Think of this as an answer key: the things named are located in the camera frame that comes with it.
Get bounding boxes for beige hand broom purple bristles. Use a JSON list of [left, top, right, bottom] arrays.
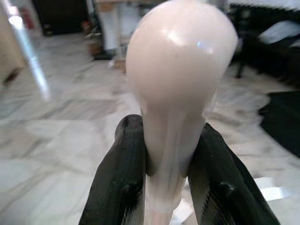
[[125, 0, 239, 225]]

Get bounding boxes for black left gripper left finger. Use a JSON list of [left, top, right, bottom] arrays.
[[78, 114, 147, 225]]

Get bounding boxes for white work table wooden top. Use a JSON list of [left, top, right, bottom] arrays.
[[96, 0, 136, 60]]

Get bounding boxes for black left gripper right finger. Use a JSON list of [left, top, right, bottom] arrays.
[[187, 123, 281, 225]]

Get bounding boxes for white blue folded cloth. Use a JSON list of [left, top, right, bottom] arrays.
[[257, 20, 300, 45]]

